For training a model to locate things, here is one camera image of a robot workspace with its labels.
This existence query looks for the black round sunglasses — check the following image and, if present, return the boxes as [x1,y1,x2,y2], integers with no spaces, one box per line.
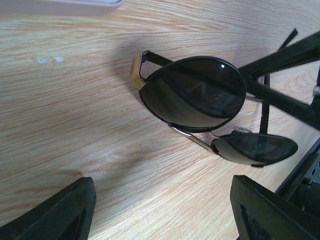
[130,50,298,168]

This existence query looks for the pink glasses case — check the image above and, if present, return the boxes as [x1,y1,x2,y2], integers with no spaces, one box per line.
[0,0,125,16]

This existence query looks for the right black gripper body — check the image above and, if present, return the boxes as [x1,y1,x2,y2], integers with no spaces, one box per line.
[275,140,320,213]

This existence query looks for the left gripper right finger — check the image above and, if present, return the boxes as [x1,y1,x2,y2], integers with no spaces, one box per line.
[230,175,320,240]

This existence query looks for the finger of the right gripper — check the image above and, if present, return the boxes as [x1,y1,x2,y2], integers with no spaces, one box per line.
[239,32,320,130]

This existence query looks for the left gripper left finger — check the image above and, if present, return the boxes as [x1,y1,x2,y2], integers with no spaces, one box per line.
[0,177,97,240]

